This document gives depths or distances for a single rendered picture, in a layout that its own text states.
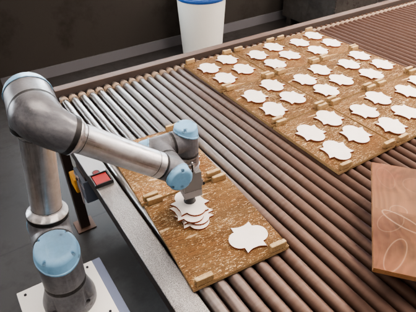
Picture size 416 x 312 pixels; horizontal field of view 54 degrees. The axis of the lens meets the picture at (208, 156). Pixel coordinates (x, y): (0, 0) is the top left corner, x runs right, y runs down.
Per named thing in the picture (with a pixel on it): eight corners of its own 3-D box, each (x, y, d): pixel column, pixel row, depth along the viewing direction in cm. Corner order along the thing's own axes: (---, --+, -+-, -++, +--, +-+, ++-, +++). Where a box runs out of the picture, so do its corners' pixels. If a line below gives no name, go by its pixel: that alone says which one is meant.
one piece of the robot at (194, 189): (210, 161, 131) (210, 199, 141) (199, 147, 138) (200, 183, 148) (181, 169, 128) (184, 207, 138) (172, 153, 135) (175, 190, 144)
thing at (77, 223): (78, 234, 263) (45, 121, 211) (73, 223, 271) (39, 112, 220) (96, 226, 268) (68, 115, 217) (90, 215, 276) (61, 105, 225)
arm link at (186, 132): (166, 122, 126) (191, 115, 129) (169, 150, 133) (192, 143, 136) (177, 134, 120) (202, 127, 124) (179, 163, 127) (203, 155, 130)
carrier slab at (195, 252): (193, 293, 121) (193, 290, 120) (143, 208, 150) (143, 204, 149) (288, 249, 133) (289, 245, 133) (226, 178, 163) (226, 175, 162)
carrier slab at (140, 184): (142, 207, 150) (142, 204, 149) (107, 150, 179) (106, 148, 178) (223, 176, 163) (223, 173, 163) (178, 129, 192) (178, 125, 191)
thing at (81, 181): (86, 210, 184) (78, 180, 173) (77, 193, 193) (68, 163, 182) (110, 201, 189) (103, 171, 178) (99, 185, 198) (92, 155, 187)
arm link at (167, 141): (147, 155, 115) (182, 144, 119) (134, 137, 123) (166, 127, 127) (150, 177, 120) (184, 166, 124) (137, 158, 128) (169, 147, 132)
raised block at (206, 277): (196, 288, 120) (196, 282, 118) (193, 283, 121) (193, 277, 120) (214, 280, 122) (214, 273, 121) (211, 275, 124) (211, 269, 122)
